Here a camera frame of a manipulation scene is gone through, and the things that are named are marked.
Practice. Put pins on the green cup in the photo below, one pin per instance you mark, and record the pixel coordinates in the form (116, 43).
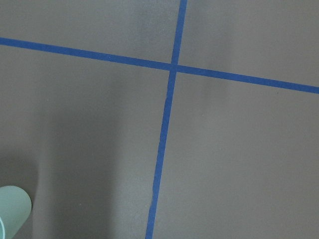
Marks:
(15, 208)

